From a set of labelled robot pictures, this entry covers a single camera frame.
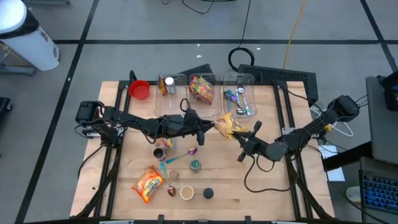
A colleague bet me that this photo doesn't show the yellow cable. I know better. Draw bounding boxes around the yellow cable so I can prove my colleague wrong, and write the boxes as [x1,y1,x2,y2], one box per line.
[282,0,307,70]

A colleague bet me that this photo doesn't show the black floor cable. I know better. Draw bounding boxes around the black floor cable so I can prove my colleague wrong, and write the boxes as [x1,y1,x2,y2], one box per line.
[181,0,216,15]

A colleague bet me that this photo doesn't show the white paper sheet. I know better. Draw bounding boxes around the white paper sheet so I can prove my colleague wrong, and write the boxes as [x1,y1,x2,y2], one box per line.
[318,144,346,182]

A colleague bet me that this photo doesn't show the white trash can black bag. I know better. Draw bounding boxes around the white trash can black bag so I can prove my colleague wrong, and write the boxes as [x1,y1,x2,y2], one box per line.
[0,0,60,72]

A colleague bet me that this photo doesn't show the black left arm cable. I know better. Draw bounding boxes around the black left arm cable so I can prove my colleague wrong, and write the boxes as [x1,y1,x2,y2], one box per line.
[76,144,105,180]

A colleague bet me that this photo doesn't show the orange Maruchan ramen packet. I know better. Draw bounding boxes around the orange Maruchan ramen packet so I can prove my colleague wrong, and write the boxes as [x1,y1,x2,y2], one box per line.
[132,166,164,205]

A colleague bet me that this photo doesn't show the black vented panel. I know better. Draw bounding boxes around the black vented panel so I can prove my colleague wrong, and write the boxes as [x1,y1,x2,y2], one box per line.
[238,63,320,108]

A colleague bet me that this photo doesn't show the grey metal cart frame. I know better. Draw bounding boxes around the grey metal cart frame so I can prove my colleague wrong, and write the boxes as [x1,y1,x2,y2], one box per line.
[0,43,38,77]

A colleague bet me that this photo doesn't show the yellow Maruchan ramen packet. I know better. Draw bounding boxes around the yellow Maruchan ramen packet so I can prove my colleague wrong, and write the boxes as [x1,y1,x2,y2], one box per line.
[213,112,249,141]

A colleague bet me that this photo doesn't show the backlit keyboard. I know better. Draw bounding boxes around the backlit keyboard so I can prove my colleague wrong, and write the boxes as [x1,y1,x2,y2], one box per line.
[362,172,398,215]

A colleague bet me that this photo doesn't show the black wedge panel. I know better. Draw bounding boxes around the black wedge panel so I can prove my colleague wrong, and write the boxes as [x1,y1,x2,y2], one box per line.
[178,63,214,77]

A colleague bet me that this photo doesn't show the clear plastic bin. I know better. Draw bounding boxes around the clear plastic bin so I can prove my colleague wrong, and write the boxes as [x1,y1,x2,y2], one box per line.
[222,73,258,119]
[154,73,189,118]
[188,73,223,119]

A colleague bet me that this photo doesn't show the black equipment piece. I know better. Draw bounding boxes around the black equipment piece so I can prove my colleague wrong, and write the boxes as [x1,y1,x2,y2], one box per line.
[0,96,13,125]

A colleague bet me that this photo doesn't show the gold lid furikake jar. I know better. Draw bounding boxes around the gold lid furikake jar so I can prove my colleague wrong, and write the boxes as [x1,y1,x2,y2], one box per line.
[179,185,195,201]

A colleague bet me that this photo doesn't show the thin black cable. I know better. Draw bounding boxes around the thin black cable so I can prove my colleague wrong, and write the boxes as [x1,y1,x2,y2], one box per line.
[287,89,326,116]

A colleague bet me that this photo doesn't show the white cables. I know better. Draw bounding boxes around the white cables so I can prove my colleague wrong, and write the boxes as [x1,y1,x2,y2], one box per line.
[309,104,354,138]

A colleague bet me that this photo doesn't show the iridescent spoon teal handle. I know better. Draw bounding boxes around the iridescent spoon teal handle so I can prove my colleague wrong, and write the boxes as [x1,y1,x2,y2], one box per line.
[159,162,177,197]

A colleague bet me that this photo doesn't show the black coiled cable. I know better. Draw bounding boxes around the black coiled cable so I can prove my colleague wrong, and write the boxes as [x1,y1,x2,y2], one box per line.
[228,0,256,73]

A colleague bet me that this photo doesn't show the black desk beam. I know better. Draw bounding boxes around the black desk beam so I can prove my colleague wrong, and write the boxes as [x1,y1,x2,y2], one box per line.
[322,141,373,172]

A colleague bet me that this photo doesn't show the white lid spice jar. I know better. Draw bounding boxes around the white lid spice jar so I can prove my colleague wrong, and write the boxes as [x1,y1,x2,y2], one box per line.
[164,76,177,95]

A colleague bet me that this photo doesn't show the purple iridescent spoon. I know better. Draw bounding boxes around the purple iridescent spoon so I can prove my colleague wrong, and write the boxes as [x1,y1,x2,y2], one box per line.
[223,91,237,105]

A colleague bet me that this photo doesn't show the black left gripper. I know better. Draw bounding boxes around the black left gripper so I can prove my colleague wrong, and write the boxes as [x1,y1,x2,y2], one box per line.
[183,108,216,147]

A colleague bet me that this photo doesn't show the small orange seasoning packet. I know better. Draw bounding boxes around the small orange seasoning packet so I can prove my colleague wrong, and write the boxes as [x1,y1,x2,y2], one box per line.
[157,75,168,96]

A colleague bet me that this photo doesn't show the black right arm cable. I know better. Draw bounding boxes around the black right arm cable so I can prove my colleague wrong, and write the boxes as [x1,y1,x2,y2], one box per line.
[244,154,292,193]

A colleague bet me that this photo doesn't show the iridescent spoon blue handle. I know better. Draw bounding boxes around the iridescent spoon blue handle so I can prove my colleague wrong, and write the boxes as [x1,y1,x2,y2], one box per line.
[165,146,198,165]

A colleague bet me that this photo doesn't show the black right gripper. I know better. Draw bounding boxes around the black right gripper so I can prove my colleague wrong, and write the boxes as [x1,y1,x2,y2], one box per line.
[232,120,268,162]

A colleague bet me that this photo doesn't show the red orange ramen packet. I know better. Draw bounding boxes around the red orange ramen packet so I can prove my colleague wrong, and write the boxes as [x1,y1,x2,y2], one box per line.
[194,76,216,106]

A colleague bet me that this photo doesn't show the black aluminium table frame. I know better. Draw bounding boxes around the black aluminium table frame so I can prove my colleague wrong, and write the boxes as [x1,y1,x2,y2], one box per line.
[74,70,335,224]

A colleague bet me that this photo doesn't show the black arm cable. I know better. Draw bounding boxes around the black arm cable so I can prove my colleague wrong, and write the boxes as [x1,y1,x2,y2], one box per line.
[244,154,292,193]
[76,144,105,180]

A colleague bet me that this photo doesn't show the black lid glass jar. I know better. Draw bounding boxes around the black lid glass jar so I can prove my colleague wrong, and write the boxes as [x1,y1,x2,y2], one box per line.
[153,147,167,162]

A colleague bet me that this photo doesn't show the red plastic bowl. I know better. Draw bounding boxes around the red plastic bowl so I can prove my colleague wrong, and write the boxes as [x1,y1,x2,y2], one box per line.
[129,80,150,101]

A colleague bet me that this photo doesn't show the black device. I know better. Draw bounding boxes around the black device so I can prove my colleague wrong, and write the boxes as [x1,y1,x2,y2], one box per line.
[377,70,398,112]

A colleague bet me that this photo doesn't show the green lid spice jar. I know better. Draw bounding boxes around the green lid spice jar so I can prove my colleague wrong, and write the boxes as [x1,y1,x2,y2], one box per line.
[189,159,202,173]

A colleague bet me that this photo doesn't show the white computer mouse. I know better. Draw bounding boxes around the white computer mouse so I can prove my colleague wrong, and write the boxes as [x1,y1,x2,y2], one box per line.
[346,185,361,203]

